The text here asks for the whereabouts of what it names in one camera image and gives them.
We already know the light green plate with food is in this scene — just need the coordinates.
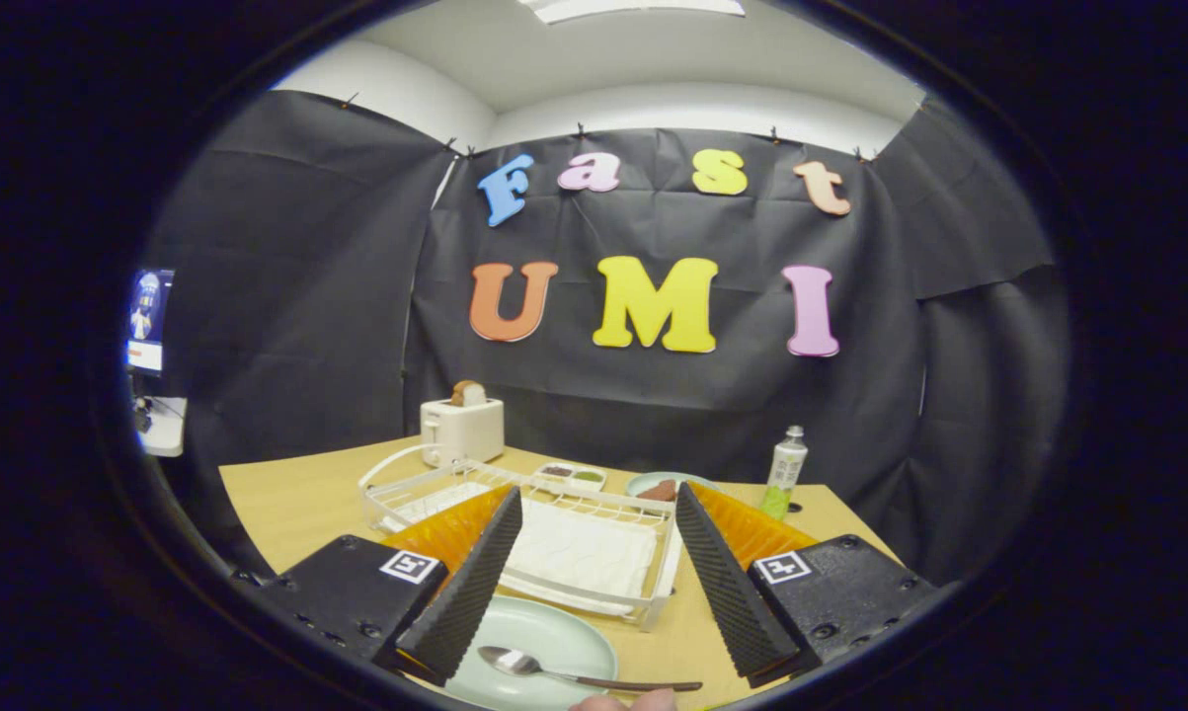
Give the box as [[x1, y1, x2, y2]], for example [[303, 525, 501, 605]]
[[625, 471, 718, 500]]

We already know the ceiling light panel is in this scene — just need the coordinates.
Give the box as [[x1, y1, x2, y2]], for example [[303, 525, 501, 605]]
[[519, 0, 748, 26]]

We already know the small divided sauce dish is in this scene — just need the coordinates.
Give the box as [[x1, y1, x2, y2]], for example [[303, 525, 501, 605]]
[[534, 462, 608, 492]]

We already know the white toaster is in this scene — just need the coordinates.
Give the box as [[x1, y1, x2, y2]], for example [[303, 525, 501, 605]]
[[420, 397, 507, 468]]

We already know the white side desk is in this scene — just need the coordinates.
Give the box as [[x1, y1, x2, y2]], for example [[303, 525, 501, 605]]
[[134, 395, 188, 457]]

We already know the green tea bottle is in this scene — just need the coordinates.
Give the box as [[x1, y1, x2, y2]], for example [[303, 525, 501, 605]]
[[759, 426, 809, 521]]

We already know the computer monitor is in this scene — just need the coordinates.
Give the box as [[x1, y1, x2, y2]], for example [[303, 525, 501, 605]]
[[126, 269, 175, 376]]

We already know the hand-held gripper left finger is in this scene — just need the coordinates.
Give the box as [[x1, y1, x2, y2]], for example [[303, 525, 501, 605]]
[[258, 484, 525, 687]]

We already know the metal spoon with brown handle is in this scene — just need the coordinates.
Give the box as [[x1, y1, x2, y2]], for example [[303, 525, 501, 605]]
[[477, 646, 703, 693]]

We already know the white wire dish rack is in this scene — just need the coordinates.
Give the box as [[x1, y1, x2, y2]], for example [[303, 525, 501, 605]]
[[358, 444, 683, 633]]

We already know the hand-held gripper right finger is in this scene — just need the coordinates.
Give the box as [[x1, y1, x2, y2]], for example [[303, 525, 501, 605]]
[[674, 481, 940, 689]]

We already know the black backdrop cloth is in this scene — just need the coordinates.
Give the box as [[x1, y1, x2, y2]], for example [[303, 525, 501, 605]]
[[144, 89, 1073, 589]]

